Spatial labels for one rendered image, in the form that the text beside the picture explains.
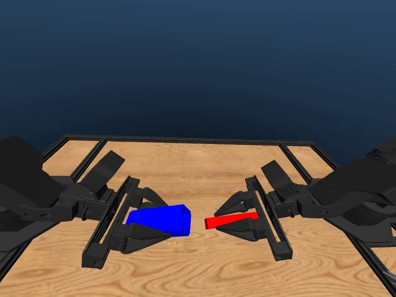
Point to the blue hollow socket block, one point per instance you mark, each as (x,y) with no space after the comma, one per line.
(157,218)

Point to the thin red peg bar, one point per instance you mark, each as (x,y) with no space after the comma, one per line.
(216,222)

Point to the black table frame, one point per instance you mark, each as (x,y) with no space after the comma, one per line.
(191,140)

